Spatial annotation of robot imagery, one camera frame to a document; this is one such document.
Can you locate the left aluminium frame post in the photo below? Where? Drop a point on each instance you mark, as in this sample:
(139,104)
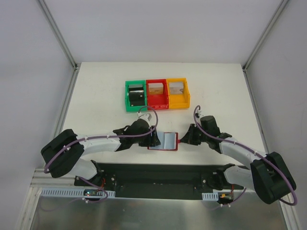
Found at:
(57,33)

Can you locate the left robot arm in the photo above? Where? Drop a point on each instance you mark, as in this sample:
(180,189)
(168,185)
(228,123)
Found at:
(64,154)

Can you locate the aluminium frame post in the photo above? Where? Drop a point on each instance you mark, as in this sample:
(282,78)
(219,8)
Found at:
(266,32)
(57,33)

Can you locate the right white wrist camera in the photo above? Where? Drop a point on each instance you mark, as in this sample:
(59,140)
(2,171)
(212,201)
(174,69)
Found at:
(198,114)

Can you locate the white cable duct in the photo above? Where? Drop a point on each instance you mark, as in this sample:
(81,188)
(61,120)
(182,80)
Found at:
(77,193)
(213,196)

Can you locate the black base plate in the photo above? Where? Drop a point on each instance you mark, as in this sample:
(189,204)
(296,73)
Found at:
(156,181)

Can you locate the red plastic bin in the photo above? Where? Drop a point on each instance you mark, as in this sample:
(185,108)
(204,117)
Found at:
(157,94)

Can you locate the red leather card holder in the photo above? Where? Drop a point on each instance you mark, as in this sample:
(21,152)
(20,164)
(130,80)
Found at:
(165,143)

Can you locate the right white cable duct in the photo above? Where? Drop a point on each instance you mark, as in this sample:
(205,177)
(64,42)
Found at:
(213,196)

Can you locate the green plastic bin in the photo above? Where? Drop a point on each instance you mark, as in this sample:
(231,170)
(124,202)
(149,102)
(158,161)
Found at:
(127,104)

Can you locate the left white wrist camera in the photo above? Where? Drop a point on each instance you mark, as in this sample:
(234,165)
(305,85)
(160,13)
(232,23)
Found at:
(145,116)

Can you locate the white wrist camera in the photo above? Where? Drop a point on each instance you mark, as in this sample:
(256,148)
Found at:
(198,114)
(145,116)

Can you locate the right aluminium frame post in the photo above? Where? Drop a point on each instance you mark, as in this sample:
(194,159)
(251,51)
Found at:
(266,32)

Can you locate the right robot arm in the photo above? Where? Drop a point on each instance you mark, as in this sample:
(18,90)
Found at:
(264,173)

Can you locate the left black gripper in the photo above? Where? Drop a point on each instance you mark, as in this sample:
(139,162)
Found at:
(153,136)

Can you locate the left white cable duct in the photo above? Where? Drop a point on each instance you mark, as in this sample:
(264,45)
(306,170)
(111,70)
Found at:
(77,193)

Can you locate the yellow plastic bin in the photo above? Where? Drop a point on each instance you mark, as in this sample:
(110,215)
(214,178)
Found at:
(178,93)

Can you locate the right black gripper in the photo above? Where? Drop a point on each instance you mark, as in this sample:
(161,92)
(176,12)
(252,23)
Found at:
(190,136)

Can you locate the black card in green bin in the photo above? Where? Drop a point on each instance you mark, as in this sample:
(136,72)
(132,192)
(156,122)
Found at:
(136,95)

